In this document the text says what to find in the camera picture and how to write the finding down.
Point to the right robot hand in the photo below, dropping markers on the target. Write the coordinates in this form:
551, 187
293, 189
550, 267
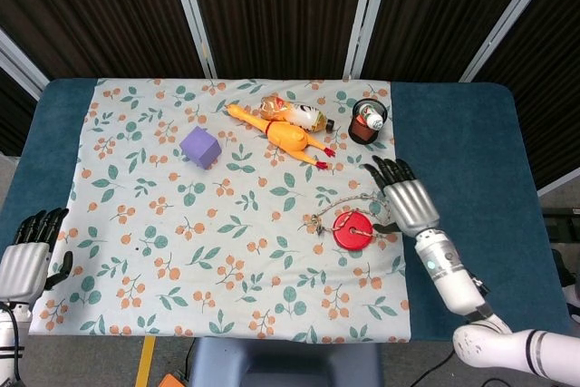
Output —
410, 206

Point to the dark red pen cup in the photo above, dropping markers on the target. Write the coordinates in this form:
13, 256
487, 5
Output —
364, 126

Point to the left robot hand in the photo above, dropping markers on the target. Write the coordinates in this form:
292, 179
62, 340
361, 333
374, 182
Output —
25, 264

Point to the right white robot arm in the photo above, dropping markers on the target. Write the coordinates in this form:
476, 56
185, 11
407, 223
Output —
476, 305

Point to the tea drink bottle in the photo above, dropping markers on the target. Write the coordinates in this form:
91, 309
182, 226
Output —
294, 113

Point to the yellow rubber chicken toy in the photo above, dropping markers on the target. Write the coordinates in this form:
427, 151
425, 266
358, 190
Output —
283, 133

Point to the floral patterned cloth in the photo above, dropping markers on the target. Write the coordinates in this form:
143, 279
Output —
226, 224

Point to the purple foam cube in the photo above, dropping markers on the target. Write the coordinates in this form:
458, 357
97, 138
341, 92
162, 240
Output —
200, 147

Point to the blue table cover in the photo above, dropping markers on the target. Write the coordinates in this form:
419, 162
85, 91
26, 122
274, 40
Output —
466, 142

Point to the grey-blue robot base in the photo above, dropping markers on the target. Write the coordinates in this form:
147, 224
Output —
283, 362

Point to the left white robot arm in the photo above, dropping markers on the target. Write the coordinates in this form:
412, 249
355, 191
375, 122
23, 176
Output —
8, 341

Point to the red disc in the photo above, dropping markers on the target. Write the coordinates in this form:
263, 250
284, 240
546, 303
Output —
352, 230

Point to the small white-capped bottle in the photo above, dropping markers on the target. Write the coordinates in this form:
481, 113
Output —
372, 117

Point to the orange object on floor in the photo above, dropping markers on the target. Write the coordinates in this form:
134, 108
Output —
171, 380

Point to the yellow floor tape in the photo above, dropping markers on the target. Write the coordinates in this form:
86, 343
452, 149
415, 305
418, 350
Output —
145, 361

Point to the folding screen partition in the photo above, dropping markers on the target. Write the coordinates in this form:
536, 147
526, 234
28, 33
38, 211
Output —
290, 11

